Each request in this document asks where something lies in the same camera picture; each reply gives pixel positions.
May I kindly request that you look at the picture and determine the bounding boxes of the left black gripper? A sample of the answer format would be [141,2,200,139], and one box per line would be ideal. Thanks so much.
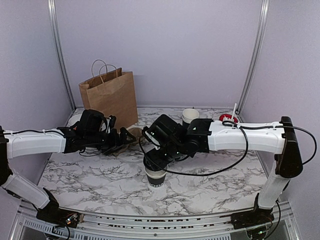
[85,126,137,156]

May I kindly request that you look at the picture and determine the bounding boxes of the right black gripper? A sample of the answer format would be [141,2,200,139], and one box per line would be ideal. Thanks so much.
[144,141,186,172]

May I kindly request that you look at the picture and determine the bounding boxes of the black paper coffee cup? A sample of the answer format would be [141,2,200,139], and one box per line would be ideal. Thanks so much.
[144,167,167,188]

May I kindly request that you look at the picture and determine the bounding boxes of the black plastic cup lid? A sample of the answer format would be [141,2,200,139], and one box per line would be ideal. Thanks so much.
[143,158,168,172]

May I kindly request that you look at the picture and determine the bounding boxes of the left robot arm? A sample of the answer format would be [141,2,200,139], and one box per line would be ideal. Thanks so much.
[0,127,137,228]

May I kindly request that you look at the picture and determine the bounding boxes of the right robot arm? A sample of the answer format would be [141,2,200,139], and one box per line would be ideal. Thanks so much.
[142,114,303,229]

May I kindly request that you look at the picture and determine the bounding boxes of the cardboard cup carrier tray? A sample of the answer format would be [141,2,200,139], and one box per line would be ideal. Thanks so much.
[109,124,145,158]

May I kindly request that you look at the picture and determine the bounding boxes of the brown paper bag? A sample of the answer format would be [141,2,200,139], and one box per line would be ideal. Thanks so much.
[78,60,138,129]

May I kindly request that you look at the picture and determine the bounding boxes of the white and orange bowl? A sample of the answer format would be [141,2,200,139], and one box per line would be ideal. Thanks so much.
[67,114,81,127]

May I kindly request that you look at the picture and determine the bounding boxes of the stack of paper cups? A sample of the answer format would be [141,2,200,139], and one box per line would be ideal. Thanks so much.
[181,108,200,128]

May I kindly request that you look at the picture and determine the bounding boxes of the red cylindrical holder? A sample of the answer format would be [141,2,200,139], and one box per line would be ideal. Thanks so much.
[219,113,239,123]

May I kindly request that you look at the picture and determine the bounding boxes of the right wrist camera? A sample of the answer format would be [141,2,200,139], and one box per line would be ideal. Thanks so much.
[142,114,186,149]

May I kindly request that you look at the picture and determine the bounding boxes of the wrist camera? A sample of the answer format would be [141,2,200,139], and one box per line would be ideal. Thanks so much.
[76,109,117,135]
[142,114,186,149]

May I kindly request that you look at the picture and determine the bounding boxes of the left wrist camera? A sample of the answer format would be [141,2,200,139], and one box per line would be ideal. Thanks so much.
[76,109,117,135]

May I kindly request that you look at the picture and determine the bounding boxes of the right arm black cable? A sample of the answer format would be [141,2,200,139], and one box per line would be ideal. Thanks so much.
[138,120,318,218]

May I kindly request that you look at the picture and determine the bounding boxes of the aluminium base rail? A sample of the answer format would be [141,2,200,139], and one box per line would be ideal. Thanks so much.
[8,201,301,240]

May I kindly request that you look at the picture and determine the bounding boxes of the left aluminium frame post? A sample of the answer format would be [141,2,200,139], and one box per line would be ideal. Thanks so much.
[47,0,76,112]

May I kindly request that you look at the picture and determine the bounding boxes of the aluminium frame post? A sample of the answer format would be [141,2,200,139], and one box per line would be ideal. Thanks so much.
[236,0,270,115]
[47,0,76,112]

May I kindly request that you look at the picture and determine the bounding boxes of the right aluminium frame post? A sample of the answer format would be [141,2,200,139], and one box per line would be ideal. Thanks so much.
[236,0,270,115]

